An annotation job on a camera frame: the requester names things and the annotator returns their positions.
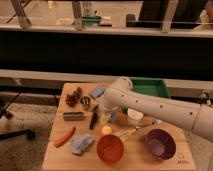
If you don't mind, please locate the blue sponge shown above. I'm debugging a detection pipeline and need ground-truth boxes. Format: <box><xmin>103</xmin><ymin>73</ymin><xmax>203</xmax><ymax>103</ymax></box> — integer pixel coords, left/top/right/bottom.
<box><xmin>90</xmin><ymin>87</ymin><xmax>105</xmax><ymax>99</ymax></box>

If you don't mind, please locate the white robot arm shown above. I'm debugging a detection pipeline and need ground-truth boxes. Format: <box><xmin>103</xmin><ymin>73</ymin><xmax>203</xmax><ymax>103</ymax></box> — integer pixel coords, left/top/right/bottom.
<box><xmin>98</xmin><ymin>77</ymin><xmax>213</xmax><ymax>142</ymax></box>

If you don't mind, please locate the yellow ball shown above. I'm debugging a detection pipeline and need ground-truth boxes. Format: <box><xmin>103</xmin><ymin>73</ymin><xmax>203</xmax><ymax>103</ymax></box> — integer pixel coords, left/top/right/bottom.
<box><xmin>101</xmin><ymin>126</ymin><xmax>112</xmax><ymax>135</ymax></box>

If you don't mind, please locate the purple bowl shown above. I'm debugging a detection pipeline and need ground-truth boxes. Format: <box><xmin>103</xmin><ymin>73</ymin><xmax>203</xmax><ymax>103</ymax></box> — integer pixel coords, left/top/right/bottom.
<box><xmin>145</xmin><ymin>129</ymin><xmax>176</xmax><ymax>160</ymax></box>

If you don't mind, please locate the green plastic tray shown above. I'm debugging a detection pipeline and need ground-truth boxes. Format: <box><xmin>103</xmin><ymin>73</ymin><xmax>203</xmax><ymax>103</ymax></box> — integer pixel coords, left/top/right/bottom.
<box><xmin>132</xmin><ymin>79</ymin><xmax>170</xmax><ymax>98</ymax></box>

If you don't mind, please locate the white plastic cup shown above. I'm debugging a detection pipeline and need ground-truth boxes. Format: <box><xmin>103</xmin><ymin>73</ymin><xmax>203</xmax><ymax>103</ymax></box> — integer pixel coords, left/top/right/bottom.
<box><xmin>127</xmin><ymin>108</ymin><xmax>144</xmax><ymax>122</ymax></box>

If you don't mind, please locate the crumpled blue cloth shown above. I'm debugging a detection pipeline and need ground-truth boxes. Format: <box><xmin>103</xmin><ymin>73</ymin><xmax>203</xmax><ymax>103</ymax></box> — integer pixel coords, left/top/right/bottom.
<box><xmin>71</xmin><ymin>134</ymin><xmax>94</xmax><ymax>155</ymax></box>

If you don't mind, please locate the orange carrot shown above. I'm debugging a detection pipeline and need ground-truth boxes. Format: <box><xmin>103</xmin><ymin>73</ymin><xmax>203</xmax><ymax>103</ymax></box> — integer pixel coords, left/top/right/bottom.
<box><xmin>53</xmin><ymin>127</ymin><xmax>76</xmax><ymax>148</ymax></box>

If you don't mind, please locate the orange bowl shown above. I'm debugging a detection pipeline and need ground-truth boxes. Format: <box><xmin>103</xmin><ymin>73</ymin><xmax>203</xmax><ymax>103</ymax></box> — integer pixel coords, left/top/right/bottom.
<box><xmin>96</xmin><ymin>135</ymin><xmax>124</xmax><ymax>164</ymax></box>

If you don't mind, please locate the black chair base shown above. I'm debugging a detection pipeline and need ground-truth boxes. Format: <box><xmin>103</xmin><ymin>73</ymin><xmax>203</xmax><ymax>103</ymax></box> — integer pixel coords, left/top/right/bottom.
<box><xmin>0</xmin><ymin>93</ymin><xmax>36</xmax><ymax>141</ymax></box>

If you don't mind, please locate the black brush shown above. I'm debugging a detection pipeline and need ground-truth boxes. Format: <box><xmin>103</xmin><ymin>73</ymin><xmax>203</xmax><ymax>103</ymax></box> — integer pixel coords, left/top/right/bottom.
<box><xmin>89</xmin><ymin>105</ymin><xmax>98</xmax><ymax>130</ymax></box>

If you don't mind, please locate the brown grape cluster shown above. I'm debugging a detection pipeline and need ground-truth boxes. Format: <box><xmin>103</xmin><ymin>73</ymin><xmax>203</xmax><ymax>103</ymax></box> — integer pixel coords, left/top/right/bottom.
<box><xmin>65</xmin><ymin>87</ymin><xmax>82</xmax><ymax>107</ymax></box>

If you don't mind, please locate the metal whisk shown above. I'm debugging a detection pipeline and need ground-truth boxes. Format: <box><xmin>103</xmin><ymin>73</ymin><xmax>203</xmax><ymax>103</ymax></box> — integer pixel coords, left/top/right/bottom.
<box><xmin>114</xmin><ymin>120</ymin><xmax>162</xmax><ymax>142</ymax></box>

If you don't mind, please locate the small metal cup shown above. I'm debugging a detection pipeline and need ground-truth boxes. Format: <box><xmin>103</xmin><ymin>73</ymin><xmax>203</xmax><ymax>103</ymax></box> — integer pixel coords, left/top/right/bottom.
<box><xmin>80</xmin><ymin>96</ymin><xmax>90</xmax><ymax>110</ymax></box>

